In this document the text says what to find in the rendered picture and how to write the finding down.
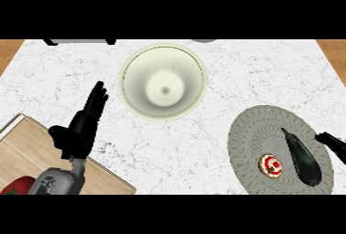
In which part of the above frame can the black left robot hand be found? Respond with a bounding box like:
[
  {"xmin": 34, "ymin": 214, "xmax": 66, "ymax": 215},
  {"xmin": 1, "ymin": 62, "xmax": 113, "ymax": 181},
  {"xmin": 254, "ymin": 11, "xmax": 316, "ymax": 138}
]
[{"xmin": 47, "ymin": 80, "xmax": 109, "ymax": 161}]

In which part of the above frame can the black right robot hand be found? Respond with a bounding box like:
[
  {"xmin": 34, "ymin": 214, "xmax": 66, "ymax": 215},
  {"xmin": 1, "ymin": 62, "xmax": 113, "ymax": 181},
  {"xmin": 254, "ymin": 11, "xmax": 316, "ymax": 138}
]
[{"xmin": 313, "ymin": 132, "xmax": 346, "ymax": 165}]

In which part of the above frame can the red and white cupcake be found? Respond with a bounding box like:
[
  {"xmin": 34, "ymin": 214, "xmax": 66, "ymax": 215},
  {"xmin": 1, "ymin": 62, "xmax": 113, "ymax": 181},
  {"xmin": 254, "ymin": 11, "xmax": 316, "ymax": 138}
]
[{"xmin": 257, "ymin": 153, "xmax": 283, "ymax": 179}]

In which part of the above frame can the grey round placemat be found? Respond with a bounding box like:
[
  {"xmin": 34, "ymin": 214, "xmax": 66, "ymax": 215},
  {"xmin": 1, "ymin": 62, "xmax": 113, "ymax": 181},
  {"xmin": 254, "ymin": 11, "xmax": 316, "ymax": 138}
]
[{"xmin": 227, "ymin": 104, "xmax": 335, "ymax": 196}]

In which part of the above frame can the pale green bowl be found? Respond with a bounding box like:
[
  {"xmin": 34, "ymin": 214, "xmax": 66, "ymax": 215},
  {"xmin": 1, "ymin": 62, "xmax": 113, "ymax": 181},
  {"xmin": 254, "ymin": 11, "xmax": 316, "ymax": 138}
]
[{"xmin": 118, "ymin": 42, "xmax": 209, "ymax": 122}]

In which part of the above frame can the dark green eggplant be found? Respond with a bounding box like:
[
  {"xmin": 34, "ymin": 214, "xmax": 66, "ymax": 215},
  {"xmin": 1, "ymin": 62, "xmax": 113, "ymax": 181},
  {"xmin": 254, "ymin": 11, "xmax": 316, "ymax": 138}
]
[{"xmin": 279, "ymin": 127, "xmax": 323, "ymax": 187}]

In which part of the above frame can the wooden cutting board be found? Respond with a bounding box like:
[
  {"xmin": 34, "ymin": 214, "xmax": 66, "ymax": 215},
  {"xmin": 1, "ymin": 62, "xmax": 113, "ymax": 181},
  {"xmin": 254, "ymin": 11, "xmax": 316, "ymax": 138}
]
[{"xmin": 0, "ymin": 112, "xmax": 137, "ymax": 196}]

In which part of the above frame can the red tomato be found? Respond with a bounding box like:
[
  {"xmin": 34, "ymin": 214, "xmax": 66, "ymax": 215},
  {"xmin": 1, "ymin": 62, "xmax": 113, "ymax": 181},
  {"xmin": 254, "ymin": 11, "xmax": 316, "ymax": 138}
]
[{"xmin": 0, "ymin": 175, "xmax": 38, "ymax": 196}]

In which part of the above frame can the grey appliance with black feet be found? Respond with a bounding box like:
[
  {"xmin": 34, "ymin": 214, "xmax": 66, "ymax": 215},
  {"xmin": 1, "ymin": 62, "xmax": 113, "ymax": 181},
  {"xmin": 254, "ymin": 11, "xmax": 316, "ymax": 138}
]
[{"xmin": 41, "ymin": 38, "xmax": 118, "ymax": 47}]

